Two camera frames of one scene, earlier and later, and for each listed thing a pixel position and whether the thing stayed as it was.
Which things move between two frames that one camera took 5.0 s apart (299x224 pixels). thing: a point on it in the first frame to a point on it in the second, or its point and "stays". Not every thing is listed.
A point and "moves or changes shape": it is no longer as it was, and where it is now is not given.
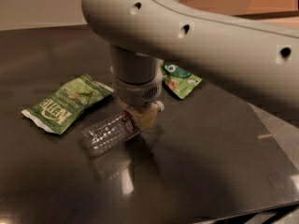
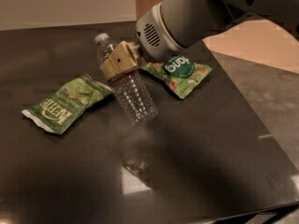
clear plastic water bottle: [101, 135] moves or changes shape
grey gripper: [136, 93] to [151, 36]
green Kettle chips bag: [56, 113] stays
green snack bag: [178, 80] stays
